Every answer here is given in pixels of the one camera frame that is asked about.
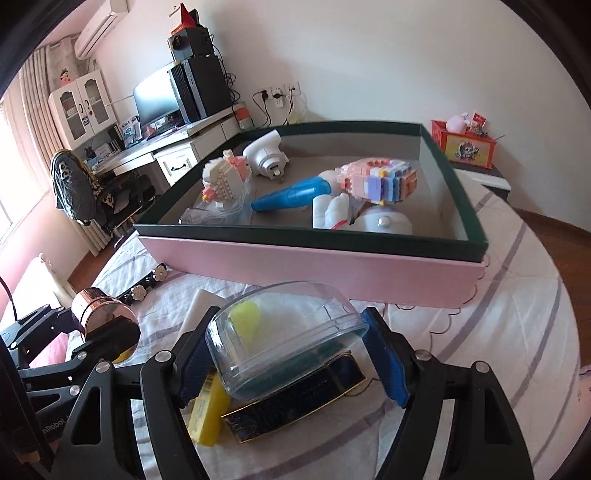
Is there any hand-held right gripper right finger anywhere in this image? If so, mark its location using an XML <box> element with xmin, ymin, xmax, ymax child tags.
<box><xmin>360</xmin><ymin>305</ymin><xmax>527</xmax><ymax>480</ymax></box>

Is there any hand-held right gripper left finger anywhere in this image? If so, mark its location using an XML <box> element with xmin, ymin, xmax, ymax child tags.
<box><xmin>58</xmin><ymin>307</ymin><xmax>222</xmax><ymax>480</ymax></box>

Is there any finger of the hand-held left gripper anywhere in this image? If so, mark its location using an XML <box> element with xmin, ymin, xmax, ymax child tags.
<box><xmin>18</xmin><ymin>330</ymin><xmax>140</xmax><ymax>393</ymax></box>
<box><xmin>0</xmin><ymin>305</ymin><xmax>77</xmax><ymax>356</ymax></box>

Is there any rose gold jar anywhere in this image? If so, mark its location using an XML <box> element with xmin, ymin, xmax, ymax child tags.
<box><xmin>71</xmin><ymin>287</ymin><xmax>140</xmax><ymax>344</ymax></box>

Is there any clear dome container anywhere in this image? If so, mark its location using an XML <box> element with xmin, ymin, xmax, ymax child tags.
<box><xmin>205</xmin><ymin>281</ymin><xmax>370</xmax><ymax>402</ymax></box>

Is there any pink box with green rim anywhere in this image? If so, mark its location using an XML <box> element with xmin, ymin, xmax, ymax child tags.
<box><xmin>133</xmin><ymin>121</ymin><xmax>490</xmax><ymax>309</ymax></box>

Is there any clear face mask packet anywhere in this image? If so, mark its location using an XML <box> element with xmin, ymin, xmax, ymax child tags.
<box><xmin>179</xmin><ymin>185</ymin><xmax>252</xmax><ymax>227</ymax></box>

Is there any pink building block figure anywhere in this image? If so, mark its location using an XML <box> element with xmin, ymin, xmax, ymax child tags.
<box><xmin>335</xmin><ymin>158</ymin><xmax>419</xmax><ymax>206</ymax></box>

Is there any blue marker-shaped bottle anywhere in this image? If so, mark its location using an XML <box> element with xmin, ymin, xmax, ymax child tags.
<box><xmin>250</xmin><ymin>173</ymin><xmax>333</xmax><ymax>214</ymax></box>

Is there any white building block figure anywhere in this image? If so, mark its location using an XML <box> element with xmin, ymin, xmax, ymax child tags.
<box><xmin>202</xmin><ymin>150</ymin><xmax>252</xmax><ymax>204</ymax></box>

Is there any white power adapter plug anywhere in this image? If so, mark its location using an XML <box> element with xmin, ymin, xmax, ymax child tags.
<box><xmin>242</xmin><ymin>129</ymin><xmax>291</xmax><ymax>182</ymax></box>

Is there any yellow plastic bottle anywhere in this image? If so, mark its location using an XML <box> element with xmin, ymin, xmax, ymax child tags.
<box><xmin>187</xmin><ymin>299</ymin><xmax>262</xmax><ymax>447</ymax></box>

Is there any white plastic bottle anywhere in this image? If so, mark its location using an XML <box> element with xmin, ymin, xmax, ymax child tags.
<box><xmin>182</xmin><ymin>288</ymin><xmax>229</xmax><ymax>333</ymax></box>

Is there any navy box with gold edge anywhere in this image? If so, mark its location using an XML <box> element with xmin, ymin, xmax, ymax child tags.
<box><xmin>221</xmin><ymin>351</ymin><xmax>368</xmax><ymax>445</ymax></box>

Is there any white round gadget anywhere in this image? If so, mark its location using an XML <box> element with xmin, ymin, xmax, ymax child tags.
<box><xmin>355</xmin><ymin>205</ymin><xmax>414</xmax><ymax>237</ymax></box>

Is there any black quilted bag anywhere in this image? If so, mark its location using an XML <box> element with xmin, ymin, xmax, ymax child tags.
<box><xmin>50</xmin><ymin>150</ymin><xmax>95</xmax><ymax>224</ymax></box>

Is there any black desk chair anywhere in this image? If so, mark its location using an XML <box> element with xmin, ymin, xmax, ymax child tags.
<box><xmin>90</xmin><ymin>168</ymin><xmax>155</xmax><ymax>236</ymax></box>

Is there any beige curtain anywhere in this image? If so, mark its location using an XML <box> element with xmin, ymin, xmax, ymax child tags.
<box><xmin>0</xmin><ymin>39</ymin><xmax>100</xmax><ymax>259</ymax></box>

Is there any white desk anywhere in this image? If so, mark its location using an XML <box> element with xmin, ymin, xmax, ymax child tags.
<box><xmin>85</xmin><ymin>106</ymin><xmax>252</xmax><ymax>188</ymax></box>

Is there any white nightstand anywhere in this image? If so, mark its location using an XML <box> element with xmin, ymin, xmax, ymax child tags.
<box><xmin>448</xmin><ymin>157</ymin><xmax>512</xmax><ymax>201</ymax></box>

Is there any blue and white carton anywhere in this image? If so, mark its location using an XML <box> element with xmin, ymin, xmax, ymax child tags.
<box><xmin>117</xmin><ymin>115</ymin><xmax>141</xmax><ymax>141</ymax></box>

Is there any white glass-door cabinet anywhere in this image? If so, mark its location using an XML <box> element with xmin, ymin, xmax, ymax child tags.
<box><xmin>48</xmin><ymin>69</ymin><xmax>115</xmax><ymax>151</ymax></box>

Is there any red skull-print box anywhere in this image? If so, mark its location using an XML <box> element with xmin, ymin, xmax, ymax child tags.
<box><xmin>431</xmin><ymin>119</ymin><xmax>501</xmax><ymax>168</ymax></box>

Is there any black computer monitor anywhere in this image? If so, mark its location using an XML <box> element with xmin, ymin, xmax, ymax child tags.
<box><xmin>132</xmin><ymin>62</ymin><xmax>182</xmax><ymax>129</ymax></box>

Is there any black computer tower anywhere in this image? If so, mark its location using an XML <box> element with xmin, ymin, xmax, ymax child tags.
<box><xmin>168</xmin><ymin>55</ymin><xmax>232</xmax><ymax>123</ymax></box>

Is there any white air conditioner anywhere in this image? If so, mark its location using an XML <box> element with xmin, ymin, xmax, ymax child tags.
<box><xmin>74</xmin><ymin>0</ymin><xmax>130</xmax><ymax>58</ymax></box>

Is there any black box on tower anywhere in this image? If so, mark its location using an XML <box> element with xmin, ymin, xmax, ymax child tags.
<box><xmin>168</xmin><ymin>27</ymin><xmax>215</xmax><ymax>61</ymax></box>

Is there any red box on tower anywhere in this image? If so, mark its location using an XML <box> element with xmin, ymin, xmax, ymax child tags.
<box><xmin>172</xmin><ymin>2</ymin><xmax>200</xmax><ymax>34</ymax></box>

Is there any black floral strap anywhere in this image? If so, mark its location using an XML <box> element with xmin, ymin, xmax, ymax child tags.
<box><xmin>117</xmin><ymin>262</ymin><xmax>169</xmax><ymax>301</ymax></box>

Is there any white wall socket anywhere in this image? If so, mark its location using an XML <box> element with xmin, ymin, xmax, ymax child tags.
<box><xmin>256</xmin><ymin>82</ymin><xmax>301</xmax><ymax>104</ymax></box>

